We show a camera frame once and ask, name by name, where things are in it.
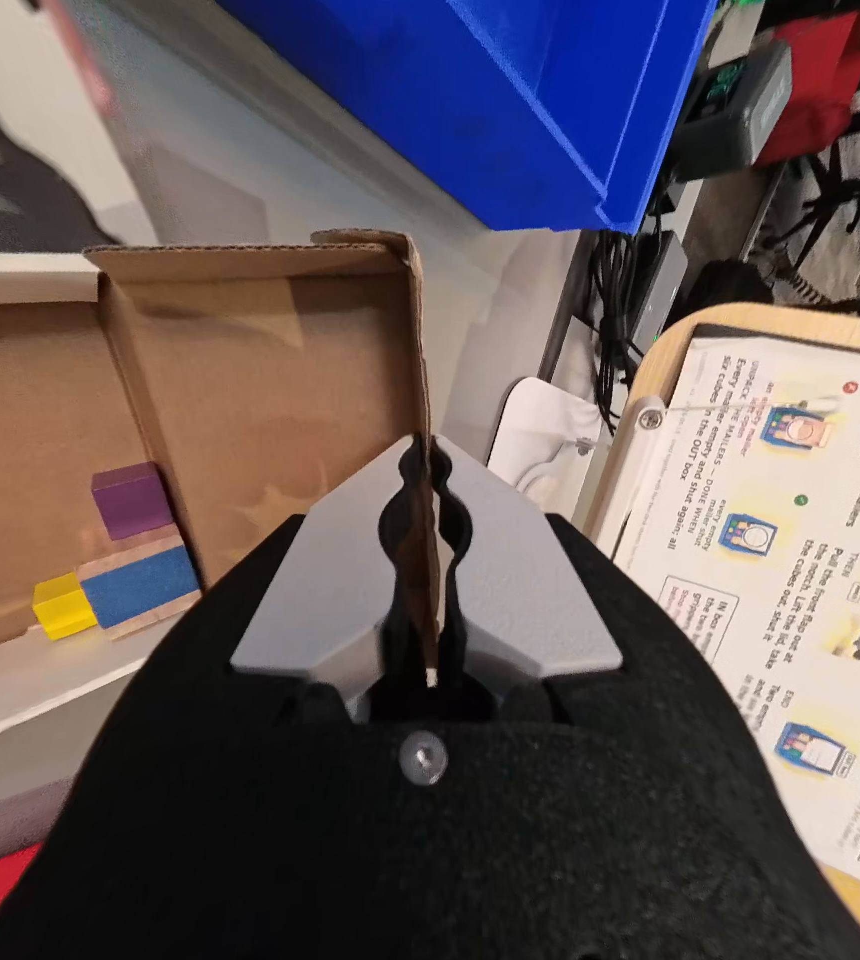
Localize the grey desk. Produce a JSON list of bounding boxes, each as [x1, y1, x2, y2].
[[0, 0, 603, 879]]

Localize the red bag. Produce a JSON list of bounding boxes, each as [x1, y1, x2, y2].
[[752, 7, 860, 166]]

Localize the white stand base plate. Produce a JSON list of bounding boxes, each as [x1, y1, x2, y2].
[[486, 377, 626, 511]]

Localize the white cardboard mailer box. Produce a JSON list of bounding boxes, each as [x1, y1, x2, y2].
[[0, 228, 442, 755]]

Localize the blue wooden block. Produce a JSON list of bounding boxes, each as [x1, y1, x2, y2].
[[76, 534, 203, 640]]

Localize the yellow cube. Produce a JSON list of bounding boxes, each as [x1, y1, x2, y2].
[[31, 571, 99, 641]]

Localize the grey power strip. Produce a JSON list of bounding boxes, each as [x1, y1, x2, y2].
[[628, 232, 689, 354]]

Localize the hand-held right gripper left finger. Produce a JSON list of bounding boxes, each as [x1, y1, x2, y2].
[[229, 433, 423, 719]]

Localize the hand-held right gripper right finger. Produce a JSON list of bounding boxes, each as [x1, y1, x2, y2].
[[433, 435, 624, 700]]

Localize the purple cube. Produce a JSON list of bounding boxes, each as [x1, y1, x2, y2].
[[91, 461, 176, 543]]

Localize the black cables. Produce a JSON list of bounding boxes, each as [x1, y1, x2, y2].
[[587, 228, 671, 436]]

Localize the blue plastic bin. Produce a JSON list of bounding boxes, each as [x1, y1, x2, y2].
[[216, 0, 717, 234]]

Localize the wooden display board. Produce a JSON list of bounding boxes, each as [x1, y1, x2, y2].
[[583, 300, 860, 939]]

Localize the grey power station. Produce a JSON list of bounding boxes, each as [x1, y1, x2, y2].
[[673, 41, 794, 181]]

